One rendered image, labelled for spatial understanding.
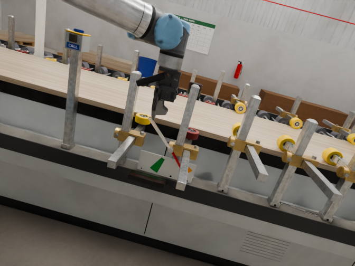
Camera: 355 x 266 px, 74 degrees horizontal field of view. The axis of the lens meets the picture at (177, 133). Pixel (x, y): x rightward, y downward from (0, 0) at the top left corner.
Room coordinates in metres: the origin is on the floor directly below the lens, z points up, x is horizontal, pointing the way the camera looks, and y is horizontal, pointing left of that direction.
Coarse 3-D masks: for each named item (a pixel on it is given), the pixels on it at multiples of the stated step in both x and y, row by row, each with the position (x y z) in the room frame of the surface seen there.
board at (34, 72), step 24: (0, 48) 1.84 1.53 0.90; (0, 72) 1.21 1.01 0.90; (24, 72) 1.34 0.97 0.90; (48, 72) 1.49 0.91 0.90; (96, 96) 1.25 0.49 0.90; (120, 96) 1.39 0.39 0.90; (144, 96) 1.55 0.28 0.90; (168, 120) 1.17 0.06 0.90; (192, 120) 1.29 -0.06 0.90; (216, 120) 1.42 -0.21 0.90; (240, 120) 1.60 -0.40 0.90; (264, 120) 1.81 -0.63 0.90; (264, 144) 1.21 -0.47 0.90; (312, 144) 1.48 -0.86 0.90; (336, 144) 1.66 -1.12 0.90; (336, 168) 1.15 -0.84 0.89
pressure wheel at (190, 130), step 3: (189, 129) 1.11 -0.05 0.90; (192, 129) 1.10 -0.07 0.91; (195, 129) 1.12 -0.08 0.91; (189, 132) 1.06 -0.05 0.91; (192, 132) 1.06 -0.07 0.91; (195, 132) 1.08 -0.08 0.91; (198, 132) 1.09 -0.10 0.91; (186, 135) 1.06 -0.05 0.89; (189, 135) 1.06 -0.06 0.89; (192, 135) 1.06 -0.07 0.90; (195, 135) 1.06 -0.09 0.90; (198, 135) 1.08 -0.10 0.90; (189, 138) 1.05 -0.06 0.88; (192, 138) 1.06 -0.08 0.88; (195, 138) 1.07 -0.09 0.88
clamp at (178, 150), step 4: (172, 144) 0.96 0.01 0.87; (184, 144) 0.98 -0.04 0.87; (188, 144) 1.00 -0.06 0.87; (176, 148) 0.95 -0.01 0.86; (180, 148) 0.95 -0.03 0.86; (184, 148) 0.95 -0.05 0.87; (188, 148) 0.95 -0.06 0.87; (192, 148) 0.96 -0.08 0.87; (176, 152) 0.95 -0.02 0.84; (180, 152) 0.95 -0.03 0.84; (192, 152) 0.95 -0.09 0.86; (196, 152) 0.95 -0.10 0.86; (180, 156) 0.95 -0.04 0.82; (192, 156) 0.95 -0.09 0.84; (196, 156) 0.95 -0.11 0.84
